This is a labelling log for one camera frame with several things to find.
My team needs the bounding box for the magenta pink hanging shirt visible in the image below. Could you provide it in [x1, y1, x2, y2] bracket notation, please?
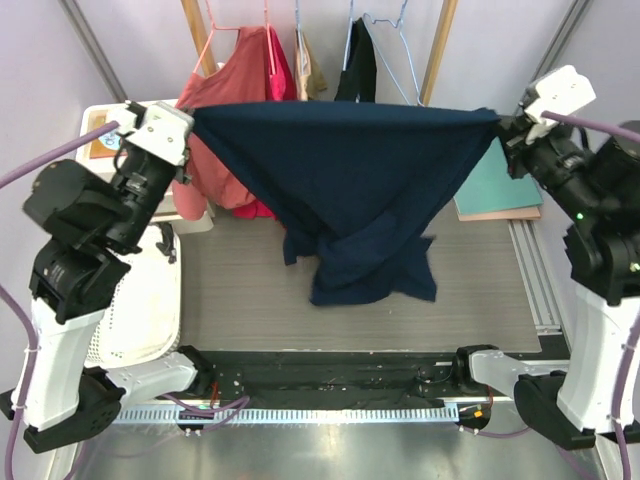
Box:
[232, 27, 297, 220]

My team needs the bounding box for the navy blue t shirt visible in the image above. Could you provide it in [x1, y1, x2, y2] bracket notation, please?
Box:
[193, 101, 499, 306]

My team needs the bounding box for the wooden clothes rack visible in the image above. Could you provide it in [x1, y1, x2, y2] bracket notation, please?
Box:
[180, 1, 458, 106]

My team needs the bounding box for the white laundry basket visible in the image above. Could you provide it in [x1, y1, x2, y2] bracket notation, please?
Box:
[84, 222, 182, 366]

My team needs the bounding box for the empty blue wire hanger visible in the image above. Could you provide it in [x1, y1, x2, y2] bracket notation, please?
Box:
[361, 0, 426, 107]

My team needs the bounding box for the illustrated book on cabinet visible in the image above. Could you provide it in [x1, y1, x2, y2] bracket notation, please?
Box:
[89, 131, 121, 159]

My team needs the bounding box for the tan board under teal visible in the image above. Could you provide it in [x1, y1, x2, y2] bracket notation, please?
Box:
[457, 206, 541, 222]

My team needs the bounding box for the white cloth in basket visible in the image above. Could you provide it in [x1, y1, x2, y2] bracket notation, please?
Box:
[109, 234, 180, 356]

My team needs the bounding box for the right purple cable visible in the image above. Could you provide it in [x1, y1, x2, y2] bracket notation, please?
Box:
[457, 110, 640, 480]

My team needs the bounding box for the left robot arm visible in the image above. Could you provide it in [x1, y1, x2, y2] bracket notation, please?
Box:
[1, 145, 213, 454]

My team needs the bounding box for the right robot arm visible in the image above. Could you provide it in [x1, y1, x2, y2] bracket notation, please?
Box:
[451, 114, 639, 450]

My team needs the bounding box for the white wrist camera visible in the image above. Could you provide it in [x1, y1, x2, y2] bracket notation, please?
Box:
[106, 101, 194, 167]
[522, 65, 596, 145]

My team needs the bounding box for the purple cable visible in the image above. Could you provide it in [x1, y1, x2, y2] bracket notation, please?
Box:
[457, 110, 640, 480]
[0, 119, 251, 480]

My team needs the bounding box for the white slotted cable duct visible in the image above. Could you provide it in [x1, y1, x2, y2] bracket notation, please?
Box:
[114, 403, 459, 425]

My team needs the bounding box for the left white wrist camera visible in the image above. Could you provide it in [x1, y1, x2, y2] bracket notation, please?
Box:
[106, 101, 194, 167]

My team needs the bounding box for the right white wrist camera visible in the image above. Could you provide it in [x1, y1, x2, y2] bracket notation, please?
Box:
[522, 65, 596, 145]

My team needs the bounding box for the black printed hanging shirt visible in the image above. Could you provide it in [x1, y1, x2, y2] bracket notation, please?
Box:
[334, 18, 377, 103]

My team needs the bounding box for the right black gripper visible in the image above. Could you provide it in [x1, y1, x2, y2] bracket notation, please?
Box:
[495, 107, 609, 218]

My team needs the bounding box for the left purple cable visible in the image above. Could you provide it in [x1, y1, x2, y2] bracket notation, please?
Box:
[0, 119, 251, 480]

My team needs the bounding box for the pink wire hanger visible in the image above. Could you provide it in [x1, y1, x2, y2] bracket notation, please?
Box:
[192, 0, 240, 76]

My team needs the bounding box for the beige hanging shirt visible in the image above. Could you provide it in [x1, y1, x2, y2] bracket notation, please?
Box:
[294, 29, 328, 101]

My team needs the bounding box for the white drawer cabinet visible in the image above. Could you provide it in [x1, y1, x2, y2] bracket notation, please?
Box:
[79, 98, 217, 236]

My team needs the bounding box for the salmon red hanging shirt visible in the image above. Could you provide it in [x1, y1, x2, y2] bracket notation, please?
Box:
[172, 27, 267, 221]

